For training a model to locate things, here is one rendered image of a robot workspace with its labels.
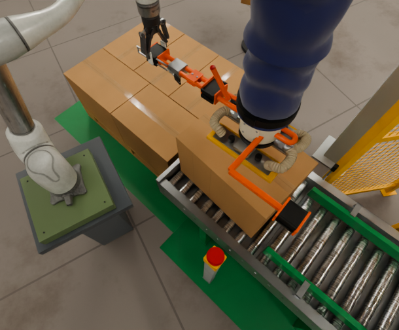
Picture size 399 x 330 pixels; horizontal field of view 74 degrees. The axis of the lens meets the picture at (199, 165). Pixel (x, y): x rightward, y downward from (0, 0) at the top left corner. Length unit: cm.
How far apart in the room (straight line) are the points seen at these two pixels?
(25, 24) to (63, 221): 89
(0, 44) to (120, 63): 152
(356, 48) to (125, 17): 277
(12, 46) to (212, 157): 86
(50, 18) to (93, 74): 139
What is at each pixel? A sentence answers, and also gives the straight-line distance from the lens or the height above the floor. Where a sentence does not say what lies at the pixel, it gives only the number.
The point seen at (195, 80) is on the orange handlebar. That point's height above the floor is 123.
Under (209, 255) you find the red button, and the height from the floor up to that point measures 104.
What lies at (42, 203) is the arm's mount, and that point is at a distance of 157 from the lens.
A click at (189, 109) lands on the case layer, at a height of 54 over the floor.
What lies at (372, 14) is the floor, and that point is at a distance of 434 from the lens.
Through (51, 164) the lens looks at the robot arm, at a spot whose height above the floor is 107.
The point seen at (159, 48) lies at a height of 124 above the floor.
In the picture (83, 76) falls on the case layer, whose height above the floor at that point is 54.
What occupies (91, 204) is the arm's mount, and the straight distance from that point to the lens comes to 146.
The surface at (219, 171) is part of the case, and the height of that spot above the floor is 95.
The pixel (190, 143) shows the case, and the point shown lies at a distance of 134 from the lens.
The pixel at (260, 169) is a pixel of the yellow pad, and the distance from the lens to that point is 110.
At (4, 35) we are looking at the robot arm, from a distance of 98.
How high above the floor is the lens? 209
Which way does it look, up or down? 63 degrees down
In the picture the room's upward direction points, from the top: 1 degrees counter-clockwise
